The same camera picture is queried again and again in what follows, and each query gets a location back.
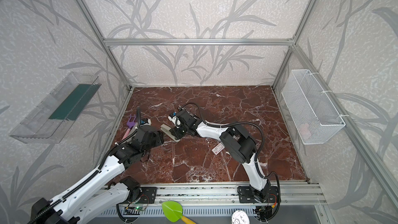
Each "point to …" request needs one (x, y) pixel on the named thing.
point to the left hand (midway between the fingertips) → (162, 130)
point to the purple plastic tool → (130, 124)
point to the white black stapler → (166, 129)
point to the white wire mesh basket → (313, 117)
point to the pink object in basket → (305, 130)
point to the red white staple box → (218, 149)
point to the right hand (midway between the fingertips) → (174, 127)
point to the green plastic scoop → (173, 211)
